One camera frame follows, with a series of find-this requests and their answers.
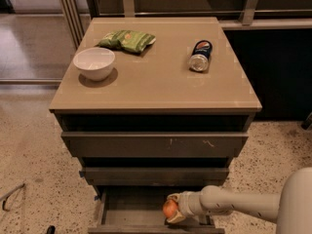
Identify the grey drawer cabinet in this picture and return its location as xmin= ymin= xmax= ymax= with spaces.
xmin=49 ymin=16 xmax=263 ymax=234

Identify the white bowl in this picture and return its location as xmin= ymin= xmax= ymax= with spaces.
xmin=73 ymin=47 xmax=115 ymax=81

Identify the blue pepsi can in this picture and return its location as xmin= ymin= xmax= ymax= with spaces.
xmin=188 ymin=40 xmax=213 ymax=72

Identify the black object on floor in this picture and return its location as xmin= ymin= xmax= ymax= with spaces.
xmin=46 ymin=225 xmax=56 ymax=234

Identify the open grey bottom drawer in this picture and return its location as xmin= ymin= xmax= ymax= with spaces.
xmin=88 ymin=186 xmax=225 ymax=234

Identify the green chip bag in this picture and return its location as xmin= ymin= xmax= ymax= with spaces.
xmin=97 ymin=30 xmax=156 ymax=54

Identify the grey top drawer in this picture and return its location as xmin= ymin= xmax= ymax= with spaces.
xmin=61 ymin=132 xmax=248 ymax=158

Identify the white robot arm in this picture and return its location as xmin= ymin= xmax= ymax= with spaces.
xmin=163 ymin=168 xmax=312 ymax=234

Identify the orange fruit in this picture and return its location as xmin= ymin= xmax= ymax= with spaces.
xmin=163 ymin=199 xmax=178 ymax=218

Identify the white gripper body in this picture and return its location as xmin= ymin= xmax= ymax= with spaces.
xmin=178 ymin=191 xmax=203 ymax=217

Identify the grey middle drawer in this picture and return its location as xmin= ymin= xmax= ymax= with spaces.
xmin=80 ymin=167 xmax=229 ymax=186

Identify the metal railing frame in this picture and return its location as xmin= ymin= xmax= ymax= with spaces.
xmin=59 ymin=0 xmax=312 ymax=45

